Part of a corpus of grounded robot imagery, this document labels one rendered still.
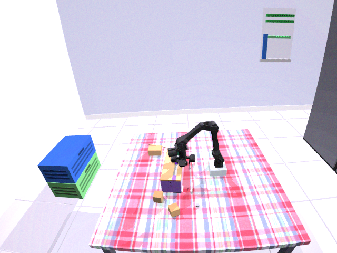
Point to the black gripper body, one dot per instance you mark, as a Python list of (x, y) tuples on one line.
[(191, 157)]

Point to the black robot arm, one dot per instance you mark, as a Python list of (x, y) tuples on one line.
[(181, 143)]

